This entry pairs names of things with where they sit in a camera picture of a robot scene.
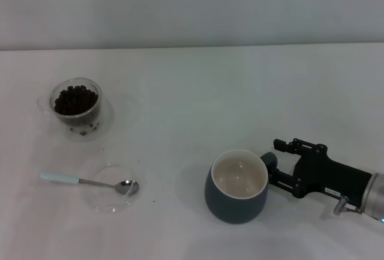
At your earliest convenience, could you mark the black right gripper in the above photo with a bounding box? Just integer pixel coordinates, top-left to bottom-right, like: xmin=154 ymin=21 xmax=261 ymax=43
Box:
xmin=268 ymin=138 xmax=373 ymax=208

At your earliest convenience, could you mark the dark mug with white inside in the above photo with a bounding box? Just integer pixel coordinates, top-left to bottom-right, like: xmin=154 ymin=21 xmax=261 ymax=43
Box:
xmin=204 ymin=148 xmax=278 ymax=225

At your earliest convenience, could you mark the blue handled metal spoon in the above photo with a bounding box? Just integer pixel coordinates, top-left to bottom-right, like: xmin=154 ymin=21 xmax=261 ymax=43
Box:
xmin=38 ymin=172 xmax=140 ymax=196

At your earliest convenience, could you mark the clear glass cup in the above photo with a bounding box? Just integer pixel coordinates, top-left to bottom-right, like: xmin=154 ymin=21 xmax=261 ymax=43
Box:
xmin=36 ymin=76 xmax=103 ymax=127

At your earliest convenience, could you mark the pile of coffee beans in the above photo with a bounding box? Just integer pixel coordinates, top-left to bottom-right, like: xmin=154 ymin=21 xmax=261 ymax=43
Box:
xmin=53 ymin=85 xmax=99 ymax=116

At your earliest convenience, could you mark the silver cable plug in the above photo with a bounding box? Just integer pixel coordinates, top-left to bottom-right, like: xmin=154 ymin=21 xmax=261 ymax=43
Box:
xmin=334 ymin=195 xmax=362 ymax=214

